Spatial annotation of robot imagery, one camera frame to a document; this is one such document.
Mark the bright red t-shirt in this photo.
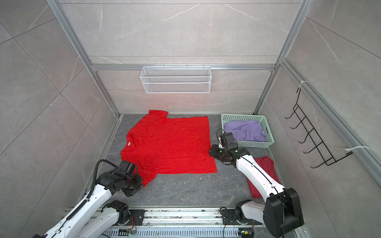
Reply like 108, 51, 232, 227
121, 110, 217, 185

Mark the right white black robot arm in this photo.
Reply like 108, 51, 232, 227
209, 132, 304, 238

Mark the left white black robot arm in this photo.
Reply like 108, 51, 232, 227
33, 159, 143, 238

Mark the light green plastic basket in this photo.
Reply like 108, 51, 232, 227
221, 114, 274, 148

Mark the purple t-shirt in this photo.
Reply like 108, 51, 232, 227
224, 120, 267, 142

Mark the folded dark red t-shirt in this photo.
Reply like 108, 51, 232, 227
246, 156, 282, 199

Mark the white zip tie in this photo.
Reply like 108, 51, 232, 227
344, 145, 371, 151

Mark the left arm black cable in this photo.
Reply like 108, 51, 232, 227
86, 159, 120, 200

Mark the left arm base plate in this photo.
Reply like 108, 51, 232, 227
125, 209, 145, 227

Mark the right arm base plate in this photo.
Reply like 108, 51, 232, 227
219, 207, 262, 225

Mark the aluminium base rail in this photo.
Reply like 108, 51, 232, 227
98, 207, 272, 238

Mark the white wire mesh shelf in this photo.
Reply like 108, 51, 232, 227
140, 66, 212, 94

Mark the black wire hook rack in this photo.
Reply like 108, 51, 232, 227
285, 88, 354, 169

